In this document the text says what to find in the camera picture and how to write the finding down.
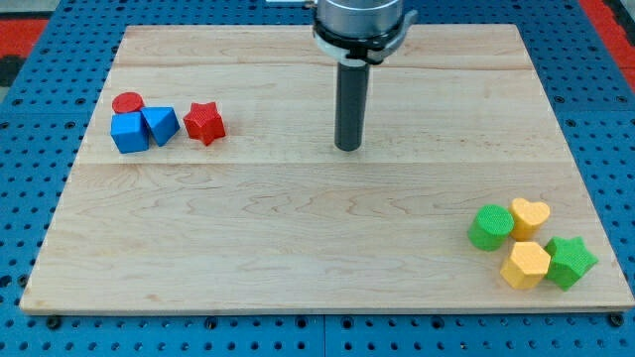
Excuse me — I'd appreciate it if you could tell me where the blue cube block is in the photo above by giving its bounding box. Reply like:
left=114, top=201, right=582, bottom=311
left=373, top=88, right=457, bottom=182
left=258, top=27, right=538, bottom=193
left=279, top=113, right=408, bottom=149
left=110, top=112, right=149, bottom=154

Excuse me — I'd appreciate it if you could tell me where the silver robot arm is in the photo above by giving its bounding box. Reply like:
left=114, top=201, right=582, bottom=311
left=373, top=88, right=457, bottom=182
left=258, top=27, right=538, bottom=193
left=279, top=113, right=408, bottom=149
left=267, top=0, right=419, bottom=66

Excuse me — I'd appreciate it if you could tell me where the green star block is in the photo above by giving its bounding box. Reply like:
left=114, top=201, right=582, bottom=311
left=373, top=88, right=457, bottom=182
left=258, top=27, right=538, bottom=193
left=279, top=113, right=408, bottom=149
left=545, top=236, right=598, bottom=292

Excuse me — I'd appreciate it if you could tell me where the yellow heart block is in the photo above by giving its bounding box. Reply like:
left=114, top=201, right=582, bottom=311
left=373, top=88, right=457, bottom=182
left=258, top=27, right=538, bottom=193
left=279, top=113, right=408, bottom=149
left=509, top=197, right=551, bottom=242

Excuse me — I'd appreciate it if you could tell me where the light wooden board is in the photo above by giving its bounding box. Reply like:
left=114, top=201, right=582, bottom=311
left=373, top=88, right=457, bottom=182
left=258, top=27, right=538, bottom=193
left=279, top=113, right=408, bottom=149
left=20, top=25, right=634, bottom=316

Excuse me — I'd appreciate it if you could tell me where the black cylindrical pointer tool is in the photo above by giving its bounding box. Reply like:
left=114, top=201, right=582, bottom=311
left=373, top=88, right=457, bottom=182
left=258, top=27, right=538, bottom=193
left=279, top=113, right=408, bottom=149
left=334, top=63, right=369, bottom=152

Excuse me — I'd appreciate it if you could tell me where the red star block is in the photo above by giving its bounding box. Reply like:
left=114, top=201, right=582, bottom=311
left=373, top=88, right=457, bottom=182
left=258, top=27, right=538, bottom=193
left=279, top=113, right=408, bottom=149
left=184, top=102, right=226, bottom=146

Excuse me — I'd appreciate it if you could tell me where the green cylinder block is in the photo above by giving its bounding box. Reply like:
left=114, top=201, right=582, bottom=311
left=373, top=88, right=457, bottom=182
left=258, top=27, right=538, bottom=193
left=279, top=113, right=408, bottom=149
left=467, top=204, right=514, bottom=251

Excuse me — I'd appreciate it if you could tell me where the yellow hexagon block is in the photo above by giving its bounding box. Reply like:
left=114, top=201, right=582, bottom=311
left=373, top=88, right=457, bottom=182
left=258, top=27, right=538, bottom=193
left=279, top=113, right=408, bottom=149
left=500, top=242, right=551, bottom=290

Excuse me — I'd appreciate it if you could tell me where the blue triangular prism block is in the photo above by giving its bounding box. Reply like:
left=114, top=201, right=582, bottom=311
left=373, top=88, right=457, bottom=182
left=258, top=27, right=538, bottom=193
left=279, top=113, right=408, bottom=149
left=141, top=107, right=181, bottom=147

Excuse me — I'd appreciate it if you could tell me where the red cylinder block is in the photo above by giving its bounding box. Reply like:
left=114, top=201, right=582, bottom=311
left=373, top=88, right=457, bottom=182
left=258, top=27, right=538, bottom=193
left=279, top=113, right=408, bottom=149
left=111, top=91, right=145, bottom=114

